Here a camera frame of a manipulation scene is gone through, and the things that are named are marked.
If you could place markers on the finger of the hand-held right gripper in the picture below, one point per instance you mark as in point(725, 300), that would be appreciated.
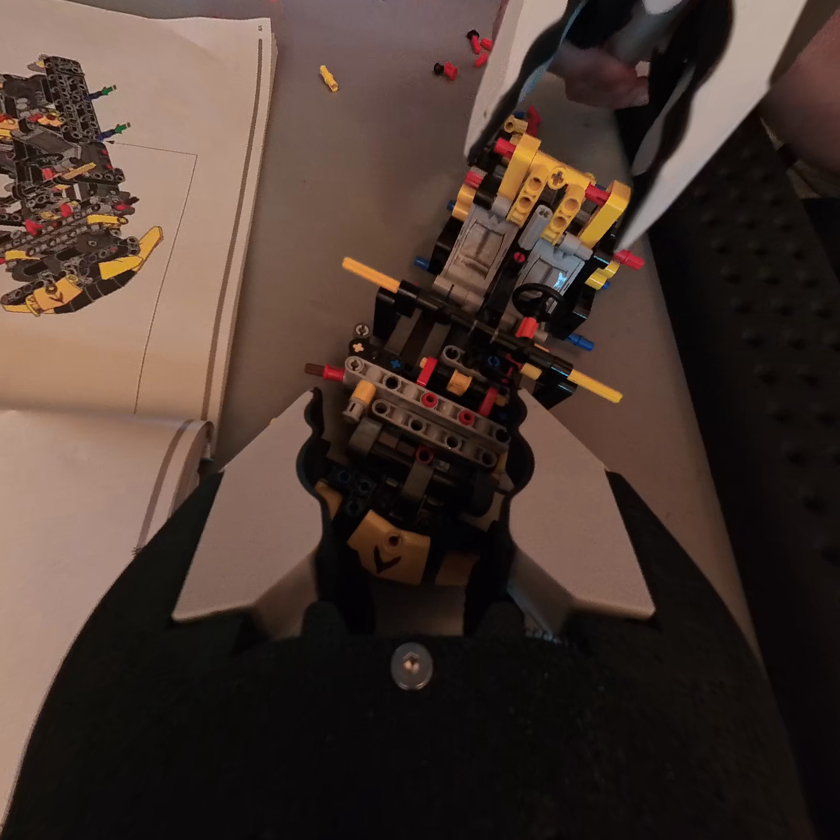
point(505, 72)
point(722, 111)

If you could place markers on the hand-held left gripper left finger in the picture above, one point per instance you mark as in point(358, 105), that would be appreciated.
point(249, 538)

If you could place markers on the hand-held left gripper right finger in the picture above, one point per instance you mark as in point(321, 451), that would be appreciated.
point(577, 538)

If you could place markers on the partly built lego car chassis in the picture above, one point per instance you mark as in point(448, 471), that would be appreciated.
point(472, 328)

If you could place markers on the person's right forearm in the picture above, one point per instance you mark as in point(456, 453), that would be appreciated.
point(807, 85)

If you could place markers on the scattered lego pins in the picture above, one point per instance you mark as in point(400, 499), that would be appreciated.
point(482, 46)

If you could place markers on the person's right hand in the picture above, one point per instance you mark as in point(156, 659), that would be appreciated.
point(604, 79)

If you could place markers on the black mat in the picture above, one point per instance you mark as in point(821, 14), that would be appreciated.
point(768, 394)

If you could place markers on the open instruction booklet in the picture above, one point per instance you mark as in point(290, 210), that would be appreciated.
point(98, 262)

